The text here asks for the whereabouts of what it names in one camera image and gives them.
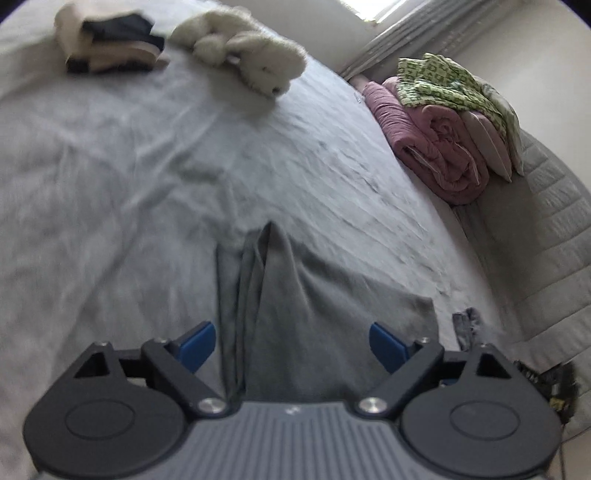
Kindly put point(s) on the folded beige garment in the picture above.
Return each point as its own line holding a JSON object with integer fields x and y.
{"x": 69, "y": 23}

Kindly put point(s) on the folded pink quilt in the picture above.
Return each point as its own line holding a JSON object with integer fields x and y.
{"x": 438, "y": 152}

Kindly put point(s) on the white plush dog toy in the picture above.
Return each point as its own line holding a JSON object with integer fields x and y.
{"x": 268, "y": 55}

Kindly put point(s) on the white pillow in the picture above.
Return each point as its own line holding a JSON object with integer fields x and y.
{"x": 515, "y": 134}

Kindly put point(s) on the black garment under beige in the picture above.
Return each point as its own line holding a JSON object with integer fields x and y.
{"x": 78, "y": 67}

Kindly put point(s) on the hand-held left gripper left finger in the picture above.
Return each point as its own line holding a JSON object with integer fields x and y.
{"x": 198, "y": 344}

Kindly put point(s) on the bright window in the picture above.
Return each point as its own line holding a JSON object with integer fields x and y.
{"x": 369, "y": 7}

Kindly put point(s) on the grey shirt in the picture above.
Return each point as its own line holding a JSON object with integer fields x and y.
{"x": 323, "y": 323}

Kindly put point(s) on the green patterned cloth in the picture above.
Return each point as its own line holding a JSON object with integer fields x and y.
{"x": 443, "y": 78}

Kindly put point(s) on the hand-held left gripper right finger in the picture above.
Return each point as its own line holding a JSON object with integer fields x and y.
{"x": 388, "y": 346}

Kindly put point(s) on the pale pink pillow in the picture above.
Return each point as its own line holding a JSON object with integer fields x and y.
{"x": 489, "y": 143}

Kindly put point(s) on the pink bolster pillow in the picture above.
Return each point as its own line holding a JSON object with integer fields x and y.
{"x": 358, "y": 84}

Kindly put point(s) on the dark object with yellow marks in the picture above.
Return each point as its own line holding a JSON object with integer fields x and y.
{"x": 554, "y": 387}

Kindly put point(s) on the grey patterned curtain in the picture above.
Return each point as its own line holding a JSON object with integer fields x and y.
{"x": 415, "y": 37}

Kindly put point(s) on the bed with grey sheet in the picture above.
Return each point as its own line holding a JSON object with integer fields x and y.
{"x": 115, "y": 184}

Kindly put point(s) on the small grey cloth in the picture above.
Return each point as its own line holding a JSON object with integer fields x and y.
{"x": 466, "y": 327}

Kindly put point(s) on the grey quilted headboard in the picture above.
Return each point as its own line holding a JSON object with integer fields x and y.
{"x": 545, "y": 230}

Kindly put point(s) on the folded black garment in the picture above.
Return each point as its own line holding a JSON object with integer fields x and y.
{"x": 120, "y": 27}

